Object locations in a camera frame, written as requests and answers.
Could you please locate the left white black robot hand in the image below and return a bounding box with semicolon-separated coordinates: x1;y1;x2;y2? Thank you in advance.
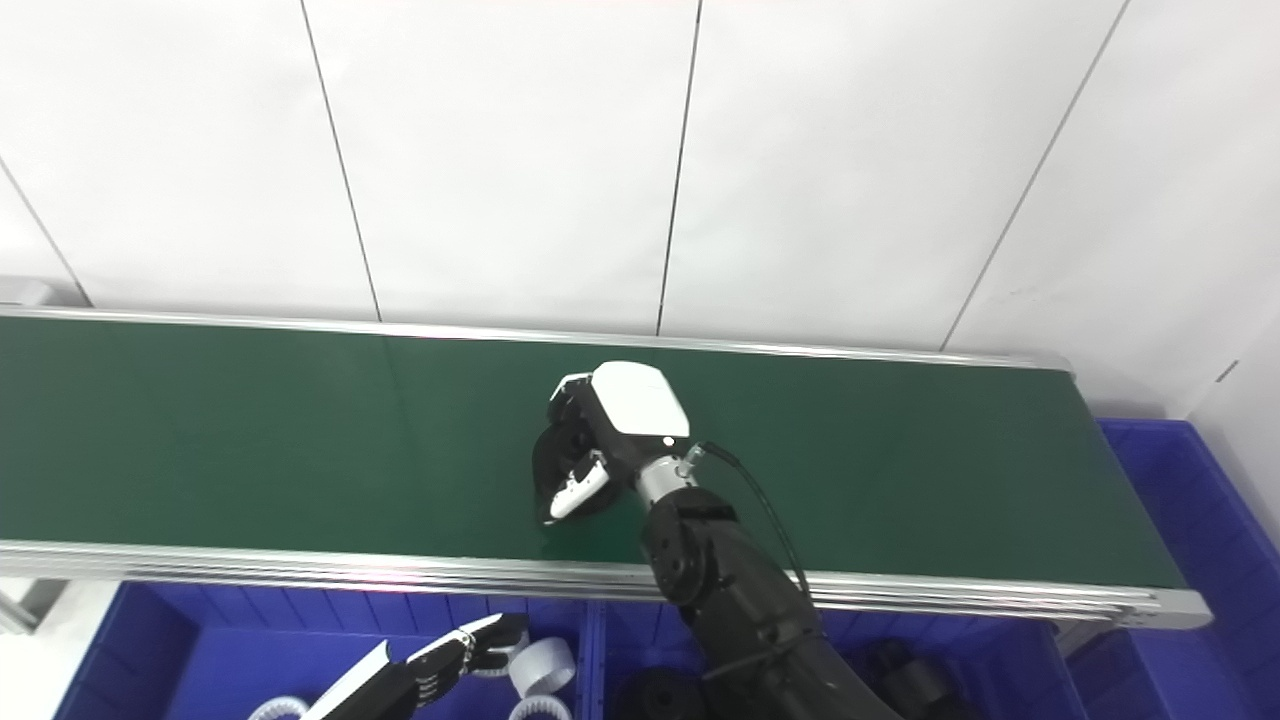
300;613;529;720

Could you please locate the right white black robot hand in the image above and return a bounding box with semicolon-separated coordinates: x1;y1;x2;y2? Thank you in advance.
545;360;693;524

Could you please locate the black flanged cylinder part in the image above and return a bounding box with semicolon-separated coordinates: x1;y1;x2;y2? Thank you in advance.
888;662;978;720
864;640;929;696
614;667;707;720
531;418;627;527

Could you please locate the green conveyor belt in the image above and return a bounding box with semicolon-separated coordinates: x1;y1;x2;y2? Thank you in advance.
0;305;1214;632

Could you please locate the aluminium conveyor leg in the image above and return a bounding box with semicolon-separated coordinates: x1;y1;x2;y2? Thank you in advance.
0;577;73;637
1050;620;1113;658

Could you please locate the large blue plastic bin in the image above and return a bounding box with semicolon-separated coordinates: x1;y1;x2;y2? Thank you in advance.
1065;418;1280;720

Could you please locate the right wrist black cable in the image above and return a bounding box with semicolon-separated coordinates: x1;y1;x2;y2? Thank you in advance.
680;440;814;603

